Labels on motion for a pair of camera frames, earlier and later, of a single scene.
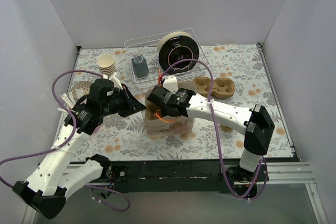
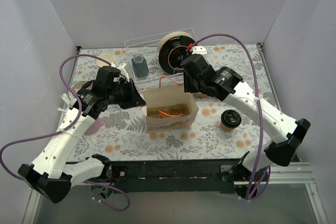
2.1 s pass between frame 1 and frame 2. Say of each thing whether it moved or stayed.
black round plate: stayed
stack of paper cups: stayed
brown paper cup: stayed
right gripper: moved
